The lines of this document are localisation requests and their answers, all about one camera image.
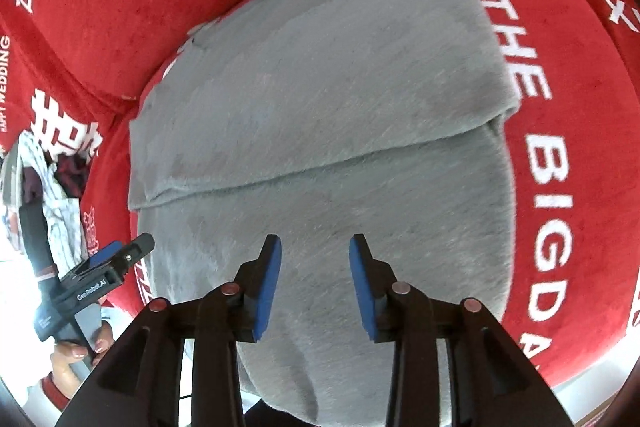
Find person's left hand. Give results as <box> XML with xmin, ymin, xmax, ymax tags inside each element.
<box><xmin>49</xmin><ymin>307</ymin><xmax>115</xmax><ymax>401</ymax></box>

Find grey knit garment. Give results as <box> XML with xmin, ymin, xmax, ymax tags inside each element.
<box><xmin>127</xmin><ymin>0</ymin><xmax>521</xmax><ymax>425</ymax></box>

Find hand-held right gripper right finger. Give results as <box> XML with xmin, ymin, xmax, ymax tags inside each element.
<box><xmin>348</xmin><ymin>233</ymin><xmax>576</xmax><ymax>427</ymax></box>

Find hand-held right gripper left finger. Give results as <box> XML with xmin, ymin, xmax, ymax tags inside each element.
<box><xmin>54</xmin><ymin>233</ymin><xmax>283</xmax><ymax>427</ymax></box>

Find dark maroon cloth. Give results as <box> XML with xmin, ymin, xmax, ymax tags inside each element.
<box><xmin>22</xmin><ymin>154</ymin><xmax>91</xmax><ymax>202</ymax></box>

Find person's left forearm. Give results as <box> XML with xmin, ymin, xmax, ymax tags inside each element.
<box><xmin>27</xmin><ymin>372</ymin><xmax>71</xmax><ymax>413</ymax></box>

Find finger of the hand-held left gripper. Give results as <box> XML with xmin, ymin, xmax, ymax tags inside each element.
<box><xmin>85</xmin><ymin>233</ymin><xmax>155</xmax><ymax>280</ymax></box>

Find white striped cloth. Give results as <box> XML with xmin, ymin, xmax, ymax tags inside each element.
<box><xmin>0</xmin><ymin>132</ymin><xmax>88</xmax><ymax>268</ymax></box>

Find red printed sofa cover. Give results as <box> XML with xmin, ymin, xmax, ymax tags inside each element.
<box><xmin>0</xmin><ymin>0</ymin><xmax>640</xmax><ymax>413</ymax></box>

